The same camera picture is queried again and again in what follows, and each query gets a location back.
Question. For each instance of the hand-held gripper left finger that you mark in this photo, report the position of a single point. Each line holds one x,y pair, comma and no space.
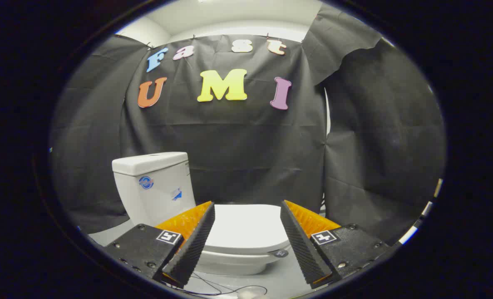
193,245

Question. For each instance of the white toilet body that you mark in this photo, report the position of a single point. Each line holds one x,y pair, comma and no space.
155,201

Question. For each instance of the white toilet lid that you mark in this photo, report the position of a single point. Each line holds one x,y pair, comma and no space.
246,224

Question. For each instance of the white toilet seat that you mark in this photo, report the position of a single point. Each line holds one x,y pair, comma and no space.
238,258

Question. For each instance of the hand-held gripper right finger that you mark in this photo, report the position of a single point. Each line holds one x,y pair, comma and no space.
300,245

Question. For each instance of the white toilet tank cover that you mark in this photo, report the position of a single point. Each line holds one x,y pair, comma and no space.
146,162

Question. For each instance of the black backdrop cloth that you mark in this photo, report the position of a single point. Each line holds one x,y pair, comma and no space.
238,145

